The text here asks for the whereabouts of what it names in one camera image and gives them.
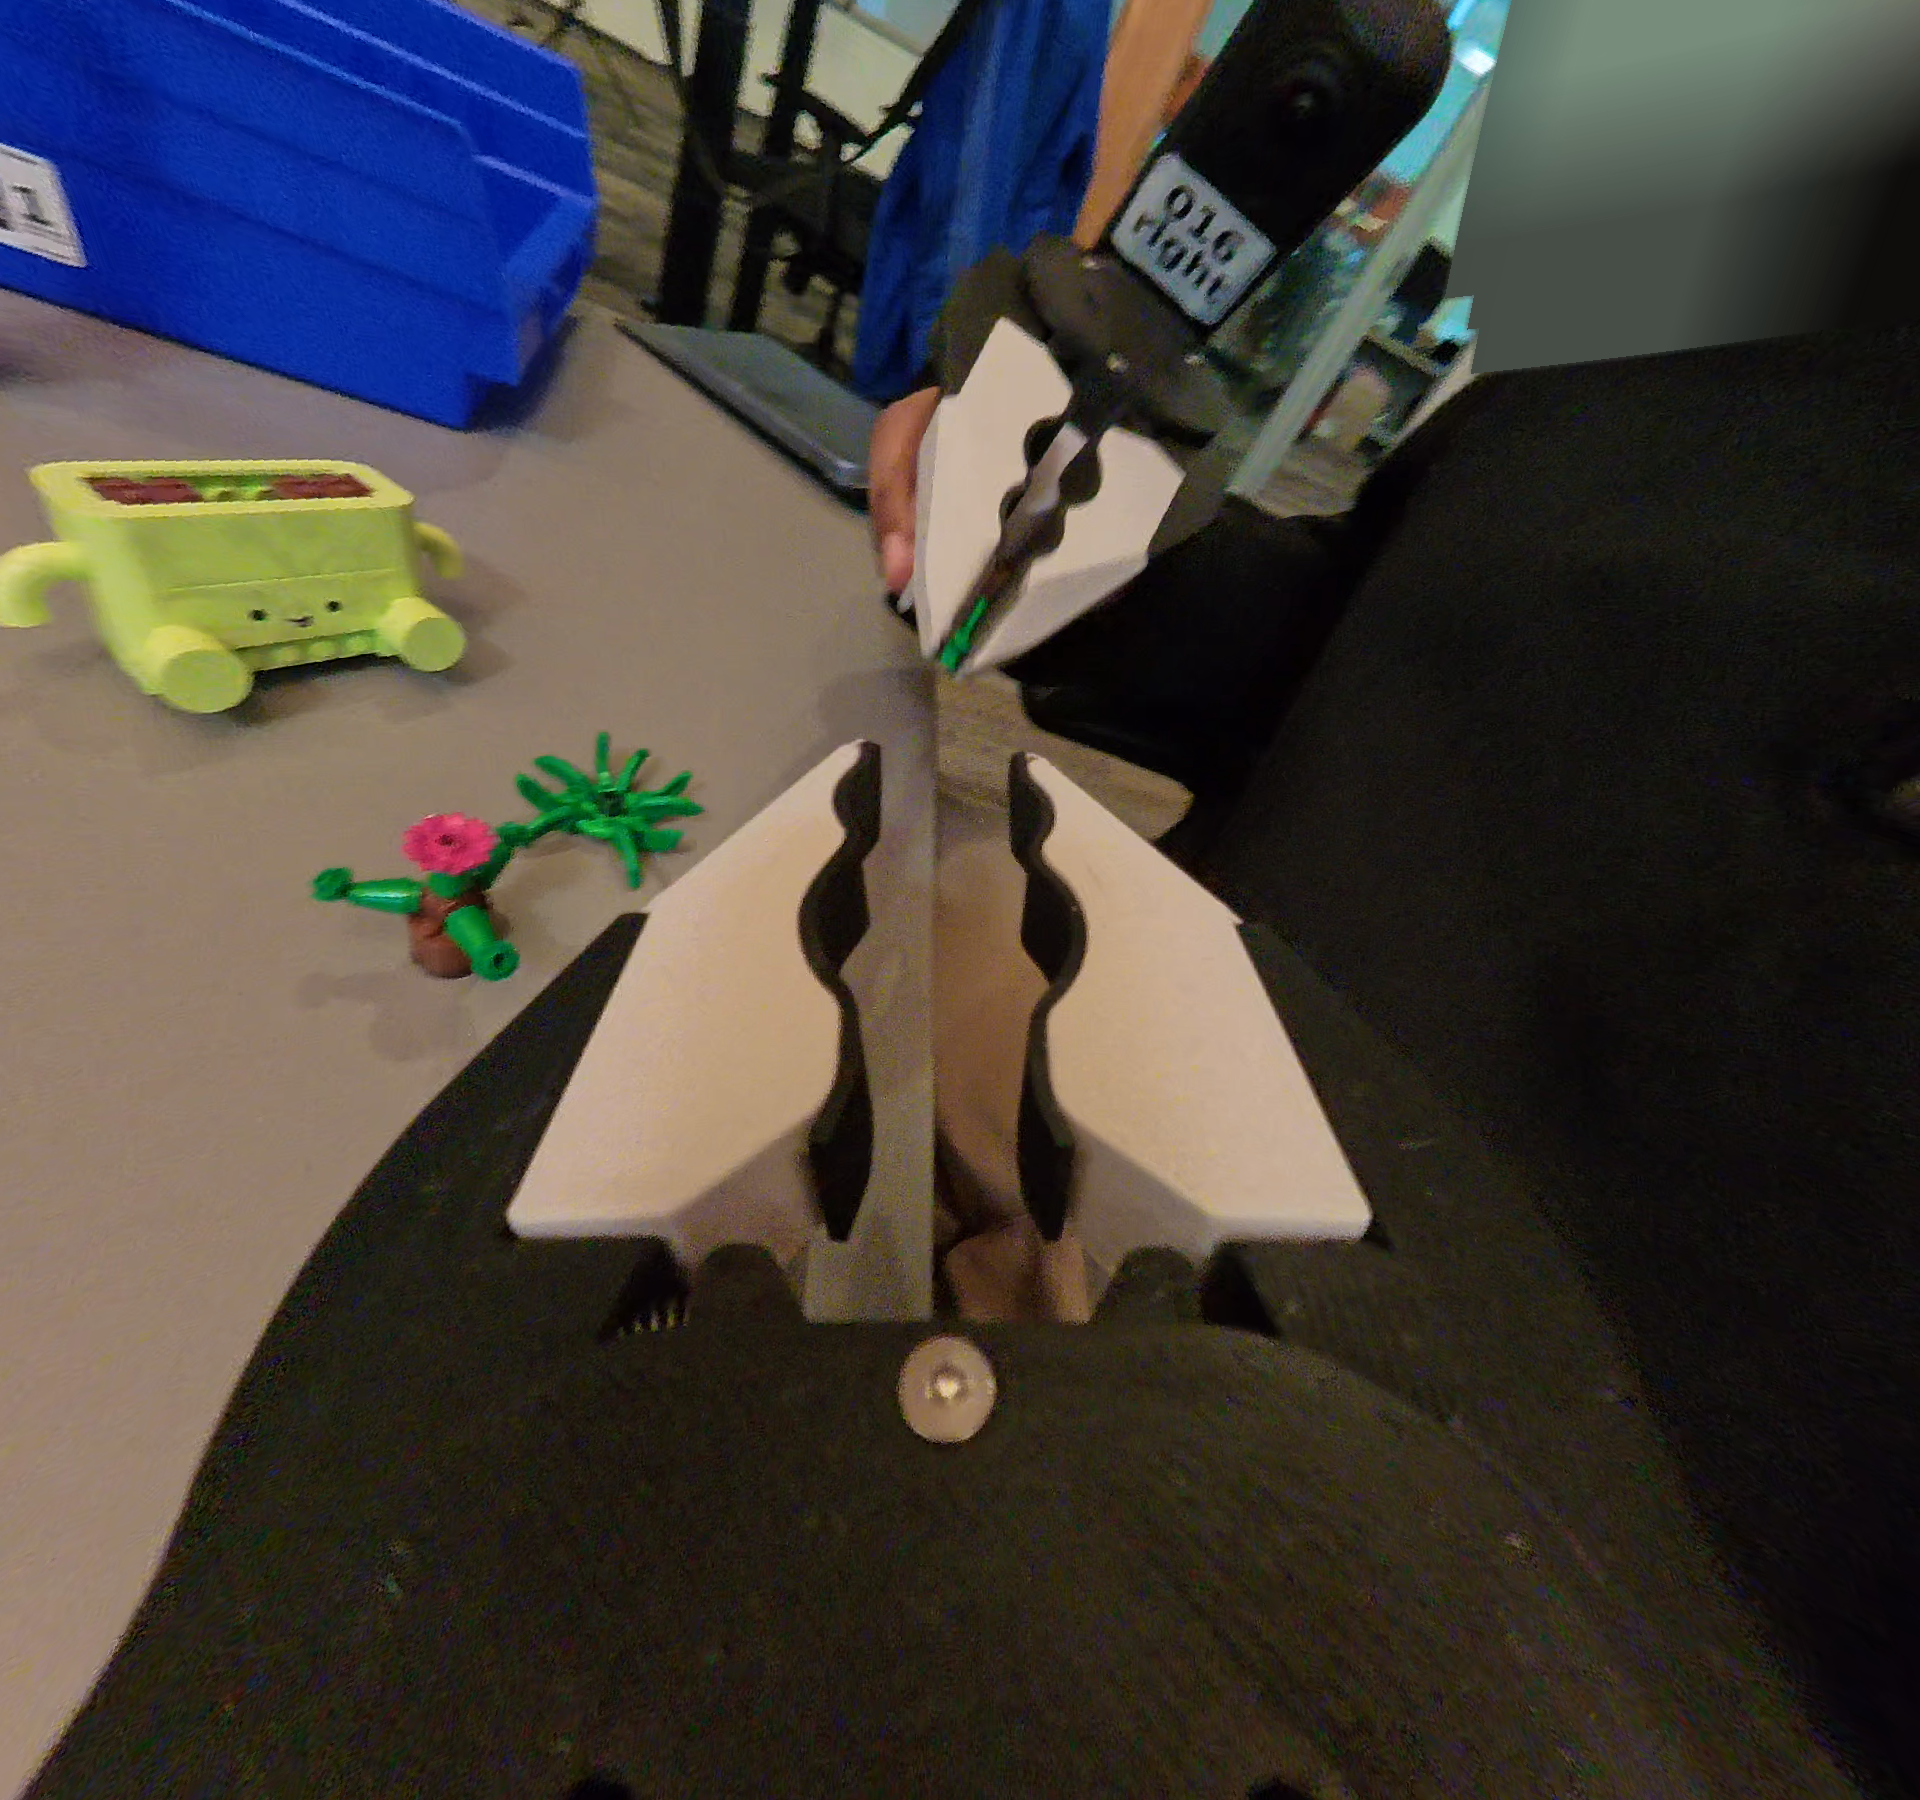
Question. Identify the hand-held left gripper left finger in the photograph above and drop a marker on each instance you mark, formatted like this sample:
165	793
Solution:
677	1065

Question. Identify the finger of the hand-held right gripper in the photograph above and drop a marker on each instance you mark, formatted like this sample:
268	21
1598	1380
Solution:
969	481
1102	525

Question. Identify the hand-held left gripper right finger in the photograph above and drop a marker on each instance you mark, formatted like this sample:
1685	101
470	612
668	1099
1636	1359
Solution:
1185	1080

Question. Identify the small green toy brick leaf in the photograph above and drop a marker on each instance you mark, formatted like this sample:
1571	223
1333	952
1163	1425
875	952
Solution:
965	629

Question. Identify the toy brick flowering cactus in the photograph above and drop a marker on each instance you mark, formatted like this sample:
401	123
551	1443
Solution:
445	930

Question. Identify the green spiky toy brick plant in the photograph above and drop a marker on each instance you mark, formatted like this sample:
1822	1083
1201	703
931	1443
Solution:
607	803

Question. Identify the person's right forearm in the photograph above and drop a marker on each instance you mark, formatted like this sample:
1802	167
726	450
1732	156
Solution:
1200	629

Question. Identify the person's right hand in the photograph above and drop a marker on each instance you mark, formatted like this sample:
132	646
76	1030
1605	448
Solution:
894	496

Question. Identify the grey closed laptop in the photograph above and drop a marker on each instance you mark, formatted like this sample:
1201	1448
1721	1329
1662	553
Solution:
765	389

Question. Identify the blue jacket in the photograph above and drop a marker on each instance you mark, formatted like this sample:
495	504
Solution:
992	150

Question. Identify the wooden pillar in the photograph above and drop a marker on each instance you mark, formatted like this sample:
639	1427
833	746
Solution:
1185	15

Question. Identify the person's black top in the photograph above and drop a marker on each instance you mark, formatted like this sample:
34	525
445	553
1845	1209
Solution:
1575	930

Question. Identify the lime green toy brick planter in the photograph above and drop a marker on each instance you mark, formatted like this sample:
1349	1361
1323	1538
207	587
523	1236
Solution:
224	568

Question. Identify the blue storage bin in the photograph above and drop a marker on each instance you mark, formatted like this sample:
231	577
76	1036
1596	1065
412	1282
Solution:
300	150

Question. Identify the black desk frame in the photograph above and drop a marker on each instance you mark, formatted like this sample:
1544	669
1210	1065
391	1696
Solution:
705	105

